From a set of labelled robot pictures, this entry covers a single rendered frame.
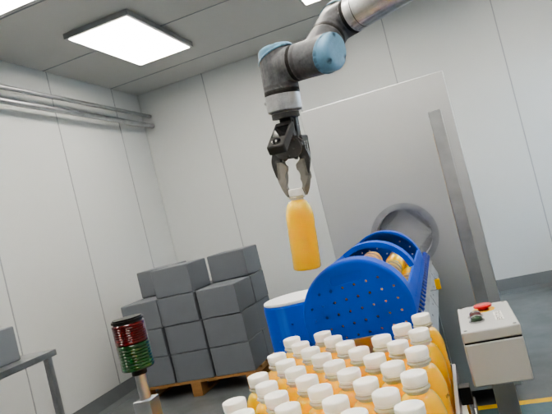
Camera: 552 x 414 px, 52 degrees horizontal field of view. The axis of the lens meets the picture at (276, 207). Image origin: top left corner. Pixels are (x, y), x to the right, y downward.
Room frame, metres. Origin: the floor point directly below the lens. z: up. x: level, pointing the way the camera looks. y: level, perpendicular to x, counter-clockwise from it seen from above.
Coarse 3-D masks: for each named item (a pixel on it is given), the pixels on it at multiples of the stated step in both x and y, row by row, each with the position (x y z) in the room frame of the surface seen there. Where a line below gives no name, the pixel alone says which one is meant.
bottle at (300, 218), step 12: (288, 204) 1.43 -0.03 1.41; (300, 204) 1.41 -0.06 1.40; (288, 216) 1.42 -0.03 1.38; (300, 216) 1.40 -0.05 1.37; (312, 216) 1.42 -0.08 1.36; (288, 228) 1.43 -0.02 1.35; (300, 228) 1.41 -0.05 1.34; (312, 228) 1.42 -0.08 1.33; (300, 240) 1.41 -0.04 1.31; (312, 240) 1.41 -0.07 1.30; (300, 252) 1.41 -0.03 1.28; (312, 252) 1.41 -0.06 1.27; (300, 264) 1.41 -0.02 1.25; (312, 264) 1.41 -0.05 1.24
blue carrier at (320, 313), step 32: (352, 256) 1.48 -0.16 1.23; (384, 256) 2.26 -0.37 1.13; (416, 256) 1.99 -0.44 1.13; (320, 288) 1.45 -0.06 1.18; (352, 288) 1.43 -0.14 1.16; (384, 288) 1.41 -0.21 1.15; (416, 288) 1.57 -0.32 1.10; (320, 320) 1.46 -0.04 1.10; (352, 320) 1.43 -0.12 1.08; (384, 320) 1.41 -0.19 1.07
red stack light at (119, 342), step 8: (144, 320) 1.10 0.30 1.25; (112, 328) 1.09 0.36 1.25; (120, 328) 1.07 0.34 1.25; (128, 328) 1.07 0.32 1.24; (136, 328) 1.08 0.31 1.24; (144, 328) 1.10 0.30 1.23; (120, 336) 1.07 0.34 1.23; (128, 336) 1.07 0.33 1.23; (136, 336) 1.08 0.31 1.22; (144, 336) 1.09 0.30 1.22; (120, 344) 1.08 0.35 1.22; (128, 344) 1.07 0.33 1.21
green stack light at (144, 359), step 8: (136, 344) 1.08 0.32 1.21; (144, 344) 1.09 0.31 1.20; (120, 352) 1.08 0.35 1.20; (128, 352) 1.07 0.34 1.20; (136, 352) 1.08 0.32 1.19; (144, 352) 1.08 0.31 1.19; (152, 352) 1.11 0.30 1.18; (120, 360) 1.08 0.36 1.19; (128, 360) 1.07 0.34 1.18; (136, 360) 1.07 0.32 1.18; (144, 360) 1.08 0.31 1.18; (152, 360) 1.10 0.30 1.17; (128, 368) 1.07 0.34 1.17; (136, 368) 1.07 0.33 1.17; (144, 368) 1.08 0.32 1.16
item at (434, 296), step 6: (432, 264) 3.37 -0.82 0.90; (432, 270) 3.17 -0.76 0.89; (432, 276) 2.99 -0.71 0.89; (438, 276) 3.31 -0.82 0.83; (432, 282) 2.83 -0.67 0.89; (432, 288) 2.67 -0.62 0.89; (432, 294) 2.55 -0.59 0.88; (438, 294) 2.76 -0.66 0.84; (432, 300) 2.43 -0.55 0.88; (438, 300) 2.62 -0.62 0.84; (432, 306) 2.31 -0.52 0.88; (438, 306) 2.48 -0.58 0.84; (432, 312) 2.22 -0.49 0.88; (438, 312) 2.37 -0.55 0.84; (432, 318) 2.13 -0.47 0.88; (438, 318) 2.27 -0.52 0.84; (432, 324) 2.04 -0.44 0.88; (438, 324) 2.16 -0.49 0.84; (438, 330) 2.08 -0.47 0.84
